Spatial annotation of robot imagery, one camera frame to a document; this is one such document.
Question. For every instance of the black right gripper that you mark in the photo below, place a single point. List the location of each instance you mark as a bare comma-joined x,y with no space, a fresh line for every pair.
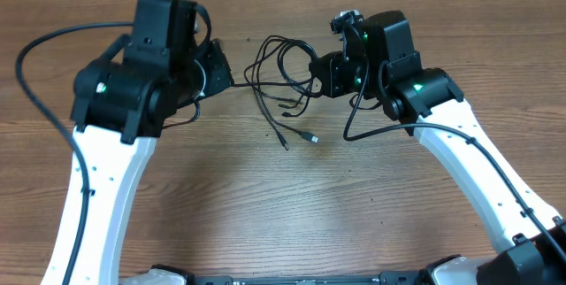
330,70

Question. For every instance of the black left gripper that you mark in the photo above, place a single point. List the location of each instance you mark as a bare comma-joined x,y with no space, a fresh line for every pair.
221,79

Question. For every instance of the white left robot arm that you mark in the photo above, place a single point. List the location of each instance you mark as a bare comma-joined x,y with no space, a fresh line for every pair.
122,102

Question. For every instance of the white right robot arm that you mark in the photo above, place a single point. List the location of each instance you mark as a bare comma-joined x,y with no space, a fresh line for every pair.
378,60

